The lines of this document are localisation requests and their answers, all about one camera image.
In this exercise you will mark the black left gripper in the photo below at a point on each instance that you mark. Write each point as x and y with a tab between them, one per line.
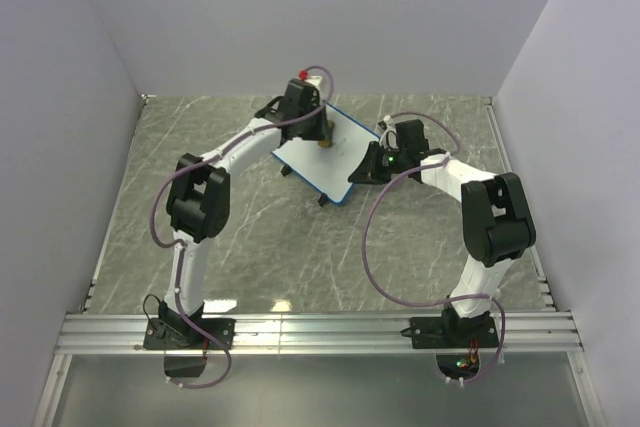
321	134

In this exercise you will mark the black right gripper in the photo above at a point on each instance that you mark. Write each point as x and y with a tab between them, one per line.
367	172

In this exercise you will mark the yellow black whiteboard eraser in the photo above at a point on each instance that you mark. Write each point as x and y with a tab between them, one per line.
327	141

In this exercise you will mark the blue framed whiteboard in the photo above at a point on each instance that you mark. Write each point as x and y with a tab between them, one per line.
327	169

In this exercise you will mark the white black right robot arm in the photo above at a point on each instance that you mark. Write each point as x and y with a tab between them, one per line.
479	281

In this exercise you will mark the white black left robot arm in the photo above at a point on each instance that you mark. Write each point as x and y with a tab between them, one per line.
198	202

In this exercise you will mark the black whiteboard foot left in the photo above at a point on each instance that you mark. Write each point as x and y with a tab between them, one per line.
286	171

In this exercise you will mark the black whiteboard foot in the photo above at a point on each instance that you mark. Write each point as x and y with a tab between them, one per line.
286	171
323	200

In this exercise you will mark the black whiteboard foot right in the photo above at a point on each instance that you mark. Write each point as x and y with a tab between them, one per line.
323	200

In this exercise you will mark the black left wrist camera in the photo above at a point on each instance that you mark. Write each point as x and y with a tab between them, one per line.
300	98

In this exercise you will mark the aluminium right side rail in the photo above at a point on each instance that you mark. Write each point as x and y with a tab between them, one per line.
513	231

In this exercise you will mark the aluminium rail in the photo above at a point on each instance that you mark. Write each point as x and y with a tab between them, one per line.
513	231
355	333

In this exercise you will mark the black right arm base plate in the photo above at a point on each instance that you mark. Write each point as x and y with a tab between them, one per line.
451	333

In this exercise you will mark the aluminium front rail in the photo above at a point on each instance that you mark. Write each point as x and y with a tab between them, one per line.
355	333

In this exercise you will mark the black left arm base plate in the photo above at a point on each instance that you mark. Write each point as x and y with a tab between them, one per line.
159	336

